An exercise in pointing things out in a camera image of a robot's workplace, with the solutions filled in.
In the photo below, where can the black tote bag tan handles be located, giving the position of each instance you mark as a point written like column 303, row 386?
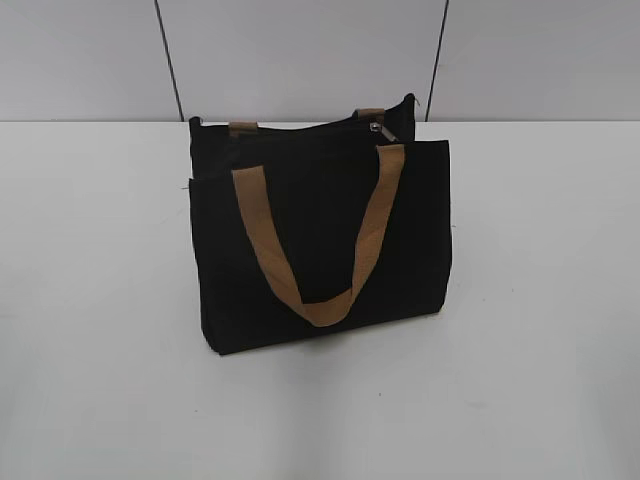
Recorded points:
column 299, row 233

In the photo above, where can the silver zipper pull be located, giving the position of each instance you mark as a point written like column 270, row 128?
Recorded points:
column 379, row 128

